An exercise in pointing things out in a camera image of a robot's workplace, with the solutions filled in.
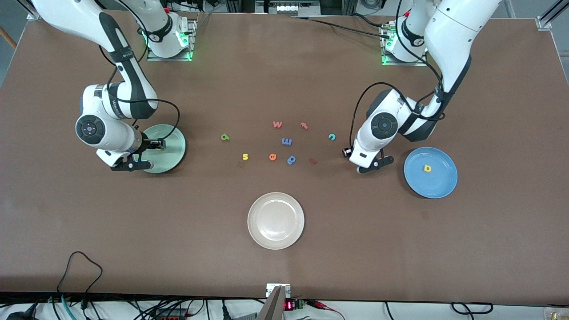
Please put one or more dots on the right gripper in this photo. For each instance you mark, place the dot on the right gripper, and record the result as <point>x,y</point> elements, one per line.
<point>147,144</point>

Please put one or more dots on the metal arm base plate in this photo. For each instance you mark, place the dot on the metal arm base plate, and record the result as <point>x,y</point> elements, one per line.
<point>402,63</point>
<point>169,58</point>

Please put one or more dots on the green plate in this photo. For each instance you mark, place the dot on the green plate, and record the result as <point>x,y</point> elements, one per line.
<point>173,151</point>

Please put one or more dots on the black device with white lights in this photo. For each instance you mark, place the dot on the black device with white lights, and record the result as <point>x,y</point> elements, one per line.
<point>286,8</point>

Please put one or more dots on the blue letter m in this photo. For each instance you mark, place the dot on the blue letter m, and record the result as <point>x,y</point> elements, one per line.
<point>286,141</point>

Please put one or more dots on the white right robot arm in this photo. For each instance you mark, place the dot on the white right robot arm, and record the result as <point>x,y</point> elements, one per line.
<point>129,75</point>

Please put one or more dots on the grey metal camera bracket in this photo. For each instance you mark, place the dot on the grey metal camera bracket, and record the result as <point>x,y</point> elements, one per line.
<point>276,302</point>

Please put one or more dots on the blue letter p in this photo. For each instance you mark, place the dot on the blue letter p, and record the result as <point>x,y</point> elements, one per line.
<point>291,159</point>

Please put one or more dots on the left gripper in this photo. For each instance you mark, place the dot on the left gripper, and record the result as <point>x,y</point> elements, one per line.
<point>344,152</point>

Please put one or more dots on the blue plate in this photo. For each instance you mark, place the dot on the blue plate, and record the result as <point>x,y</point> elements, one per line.
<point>430,178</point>

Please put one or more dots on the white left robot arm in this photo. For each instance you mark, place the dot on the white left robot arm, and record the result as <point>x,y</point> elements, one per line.
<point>453,31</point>

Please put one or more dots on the circuit board with red display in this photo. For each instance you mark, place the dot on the circuit board with red display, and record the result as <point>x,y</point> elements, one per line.
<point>294,305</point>

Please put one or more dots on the green letter q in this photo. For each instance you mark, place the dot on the green letter q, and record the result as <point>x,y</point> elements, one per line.
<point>225,137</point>

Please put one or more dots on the white plate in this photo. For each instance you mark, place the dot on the white plate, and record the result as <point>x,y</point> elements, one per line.
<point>275,221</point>

